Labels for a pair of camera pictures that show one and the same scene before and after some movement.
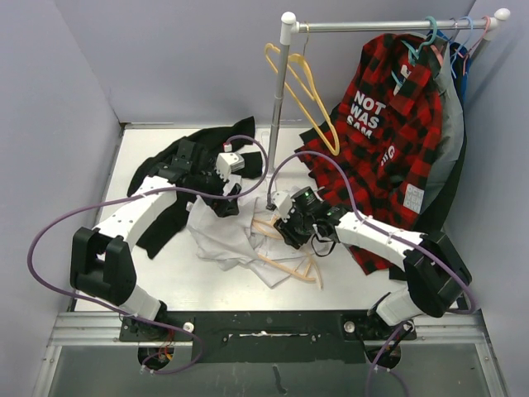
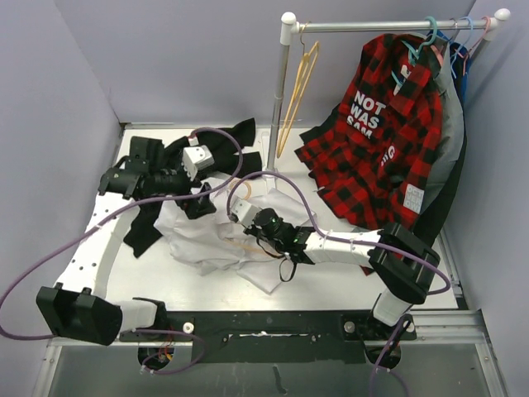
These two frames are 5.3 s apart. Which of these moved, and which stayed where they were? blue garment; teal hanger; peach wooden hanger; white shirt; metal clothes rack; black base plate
Moved: white shirt; peach wooden hanger
Stayed: teal hanger; metal clothes rack; black base plate; blue garment
